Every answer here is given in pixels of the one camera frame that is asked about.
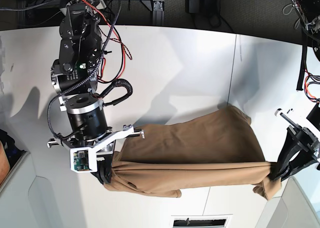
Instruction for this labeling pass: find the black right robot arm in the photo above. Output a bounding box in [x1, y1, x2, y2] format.
[47, 0, 145, 184]

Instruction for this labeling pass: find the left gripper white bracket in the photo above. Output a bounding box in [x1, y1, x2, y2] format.
[271, 108, 320, 181]

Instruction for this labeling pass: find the grey plastic bin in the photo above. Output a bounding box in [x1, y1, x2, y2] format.
[256, 177, 320, 228]
[0, 127, 83, 228]

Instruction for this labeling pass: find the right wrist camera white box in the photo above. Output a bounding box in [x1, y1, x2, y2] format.
[69, 146, 98, 174]

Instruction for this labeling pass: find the aluminium frame post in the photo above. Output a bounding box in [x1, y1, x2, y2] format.
[141, 0, 166, 27]

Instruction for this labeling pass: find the black braided cable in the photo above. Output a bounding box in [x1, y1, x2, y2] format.
[47, 0, 122, 141]

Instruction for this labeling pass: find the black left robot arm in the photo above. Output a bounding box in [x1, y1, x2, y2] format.
[268, 0, 320, 181]

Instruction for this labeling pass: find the grey plastic bin left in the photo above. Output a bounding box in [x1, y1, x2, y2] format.
[0, 127, 83, 228]

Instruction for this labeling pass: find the black box under table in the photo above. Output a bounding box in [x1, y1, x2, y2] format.
[185, 0, 218, 16]

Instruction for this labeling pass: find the grey plastic bin right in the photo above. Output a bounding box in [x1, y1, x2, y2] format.
[256, 177, 320, 228]

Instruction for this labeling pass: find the tan brown t-shirt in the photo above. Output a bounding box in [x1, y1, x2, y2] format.
[104, 105, 282, 200]

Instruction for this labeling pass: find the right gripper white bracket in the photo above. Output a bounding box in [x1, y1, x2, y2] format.
[47, 125, 145, 185]

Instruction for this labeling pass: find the red wire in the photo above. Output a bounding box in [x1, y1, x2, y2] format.
[72, 0, 134, 84]

